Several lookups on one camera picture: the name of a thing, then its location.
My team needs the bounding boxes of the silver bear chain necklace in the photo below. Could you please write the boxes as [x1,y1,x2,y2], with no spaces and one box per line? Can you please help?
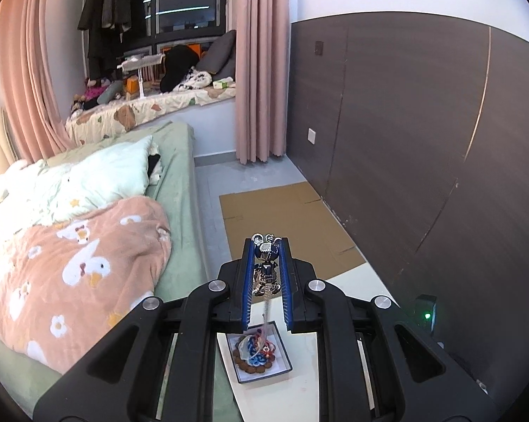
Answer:
[250,231,283,353]

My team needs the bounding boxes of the red string bracelet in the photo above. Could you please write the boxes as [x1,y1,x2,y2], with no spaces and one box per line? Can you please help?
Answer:
[246,327,277,357]

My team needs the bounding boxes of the black jewelry box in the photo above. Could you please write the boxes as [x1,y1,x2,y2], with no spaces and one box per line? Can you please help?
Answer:
[225,321,293,384]

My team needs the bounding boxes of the brown cardboard sheet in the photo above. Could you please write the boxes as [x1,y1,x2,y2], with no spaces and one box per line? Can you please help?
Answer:
[220,182,365,279]

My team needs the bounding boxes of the green bed mattress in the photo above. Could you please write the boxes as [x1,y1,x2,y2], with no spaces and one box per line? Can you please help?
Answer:
[0,122,207,419]

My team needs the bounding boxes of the black device green light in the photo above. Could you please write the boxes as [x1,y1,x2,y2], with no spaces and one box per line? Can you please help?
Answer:
[414,294,437,336]

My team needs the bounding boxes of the patterned window seat cushion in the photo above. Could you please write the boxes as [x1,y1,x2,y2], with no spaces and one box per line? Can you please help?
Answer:
[65,83,237,146]

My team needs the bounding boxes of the grey cushion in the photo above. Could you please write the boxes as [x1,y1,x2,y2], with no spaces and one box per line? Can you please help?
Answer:
[196,30,237,80]

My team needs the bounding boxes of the pink floral blanket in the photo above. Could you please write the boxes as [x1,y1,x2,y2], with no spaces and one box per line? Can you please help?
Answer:
[0,196,172,373]

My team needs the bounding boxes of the light green pillow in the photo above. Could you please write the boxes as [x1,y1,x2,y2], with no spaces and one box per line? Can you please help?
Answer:
[0,135,153,236]

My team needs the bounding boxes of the pink curtain right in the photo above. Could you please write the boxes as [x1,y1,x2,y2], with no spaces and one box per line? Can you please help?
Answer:
[235,0,290,164]

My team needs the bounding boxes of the pink curtain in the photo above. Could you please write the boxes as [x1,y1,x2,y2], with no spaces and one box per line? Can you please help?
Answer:
[0,0,74,161]
[235,0,290,164]

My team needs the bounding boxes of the hanging dark clothes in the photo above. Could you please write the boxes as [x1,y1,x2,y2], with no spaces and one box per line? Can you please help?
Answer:
[77,0,151,80]

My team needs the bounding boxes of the pink curtain left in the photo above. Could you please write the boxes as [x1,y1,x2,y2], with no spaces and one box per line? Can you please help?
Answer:
[0,0,74,161]

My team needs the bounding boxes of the white wall socket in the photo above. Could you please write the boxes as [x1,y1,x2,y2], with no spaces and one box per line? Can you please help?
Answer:
[307,128,316,145]

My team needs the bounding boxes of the brown beaded bracelet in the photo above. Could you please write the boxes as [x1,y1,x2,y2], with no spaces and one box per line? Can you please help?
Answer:
[231,337,275,375]

